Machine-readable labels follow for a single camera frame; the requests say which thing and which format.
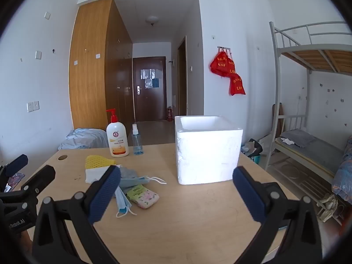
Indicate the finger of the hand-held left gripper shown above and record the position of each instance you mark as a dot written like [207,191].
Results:
[38,180]
[16,165]

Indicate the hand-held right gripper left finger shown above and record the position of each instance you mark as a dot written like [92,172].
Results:
[104,195]

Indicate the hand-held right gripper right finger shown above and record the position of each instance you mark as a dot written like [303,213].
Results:
[249,198]

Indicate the blue face mask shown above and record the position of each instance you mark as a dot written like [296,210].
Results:
[122,202]
[132,182]

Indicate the white paper packet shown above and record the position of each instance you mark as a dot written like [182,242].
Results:
[93,174]

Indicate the yellow foam fruit net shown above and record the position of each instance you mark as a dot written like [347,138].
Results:
[96,161]

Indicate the floral tissue pack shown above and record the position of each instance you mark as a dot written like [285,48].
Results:
[143,196]

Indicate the white foam box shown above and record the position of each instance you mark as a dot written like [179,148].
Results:
[206,154]

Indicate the teal laundry basket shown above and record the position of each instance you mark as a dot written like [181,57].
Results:
[253,150]

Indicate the white lotion pump bottle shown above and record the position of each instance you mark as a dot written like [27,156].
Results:
[117,140]

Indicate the light blue bedding bundle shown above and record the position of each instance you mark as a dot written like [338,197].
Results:
[82,139]

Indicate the blue spray bottle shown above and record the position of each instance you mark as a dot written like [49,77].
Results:
[137,143]

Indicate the white crumpled cloth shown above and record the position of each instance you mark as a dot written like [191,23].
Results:
[287,141]

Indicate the beige sandal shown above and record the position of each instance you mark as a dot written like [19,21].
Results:
[328,198]
[326,213]

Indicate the grey blanket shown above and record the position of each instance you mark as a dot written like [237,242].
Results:
[299,137]

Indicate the brown wooden board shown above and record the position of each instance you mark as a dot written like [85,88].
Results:
[280,115]

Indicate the blue floral quilt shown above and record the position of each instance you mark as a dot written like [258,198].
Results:
[343,176]

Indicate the dark brown entrance door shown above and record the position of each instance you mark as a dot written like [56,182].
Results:
[150,101]

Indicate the red fire extinguisher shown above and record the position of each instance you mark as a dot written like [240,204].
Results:
[170,114]

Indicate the red cloth bag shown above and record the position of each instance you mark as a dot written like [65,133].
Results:
[231,67]
[218,64]
[237,85]

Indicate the wooden wardrobe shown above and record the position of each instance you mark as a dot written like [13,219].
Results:
[90,68]

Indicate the blue paper notice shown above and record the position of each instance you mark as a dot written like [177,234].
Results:
[156,83]

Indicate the white paper notice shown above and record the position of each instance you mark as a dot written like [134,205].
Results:
[147,73]

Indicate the brown side door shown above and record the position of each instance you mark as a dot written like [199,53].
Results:
[182,82]

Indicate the grey metal bunk bed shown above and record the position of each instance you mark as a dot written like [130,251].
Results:
[316,57]

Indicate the ceiling lamp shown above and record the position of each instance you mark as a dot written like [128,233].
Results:
[152,19]

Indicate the double wall switch plate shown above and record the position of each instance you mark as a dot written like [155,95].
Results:
[33,106]

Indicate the white wall switch plate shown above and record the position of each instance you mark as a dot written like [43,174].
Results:
[47,15]
[38,55]

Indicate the wall-mounted handset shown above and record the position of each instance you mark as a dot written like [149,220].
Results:
[172,63]

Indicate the metal wall hook rack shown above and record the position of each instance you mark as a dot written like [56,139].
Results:
[224,48]

